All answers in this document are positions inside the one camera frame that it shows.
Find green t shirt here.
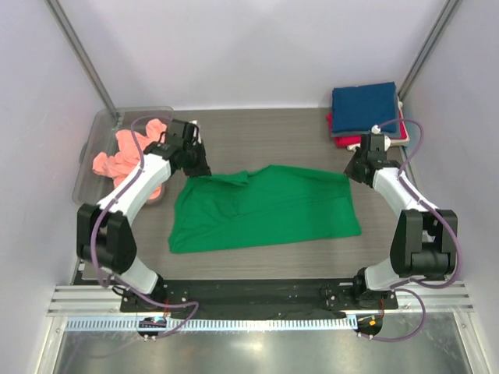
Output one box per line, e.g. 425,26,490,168
168,165,362,254

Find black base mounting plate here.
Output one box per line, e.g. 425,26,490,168
119,278,399,313

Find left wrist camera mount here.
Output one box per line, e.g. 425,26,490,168
191,120,202,145

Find folded blue t shirt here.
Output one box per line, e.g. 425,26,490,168
331,82,398,133

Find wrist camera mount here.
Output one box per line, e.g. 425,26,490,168
191,120,202,145
370,125,391,152

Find left corner aluminium post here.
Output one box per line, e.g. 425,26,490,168
44,0,119,119

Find slotted cable duct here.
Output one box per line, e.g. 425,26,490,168
65,315,358,333

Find clear plastic bin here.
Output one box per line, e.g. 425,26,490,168
73,106,175,204

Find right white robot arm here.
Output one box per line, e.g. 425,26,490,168
345,133,460,303

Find aluminium extrusion rail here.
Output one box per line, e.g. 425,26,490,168
47,282,474,316

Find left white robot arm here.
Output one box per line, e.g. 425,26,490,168
76,118,211,308

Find folded cream t shirt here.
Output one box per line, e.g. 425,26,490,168
346,97,410,153

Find right corner aluminium post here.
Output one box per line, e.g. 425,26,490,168
398,0,462,101

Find corner aluminium post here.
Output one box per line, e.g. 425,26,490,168
44,0,119,119
398,0,462,101

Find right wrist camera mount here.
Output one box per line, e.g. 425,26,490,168
370,125,391,152

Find salmon pink t shirt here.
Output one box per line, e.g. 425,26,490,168
92,118,167,188

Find folded red t shirt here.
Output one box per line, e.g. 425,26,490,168
325,112,406,149

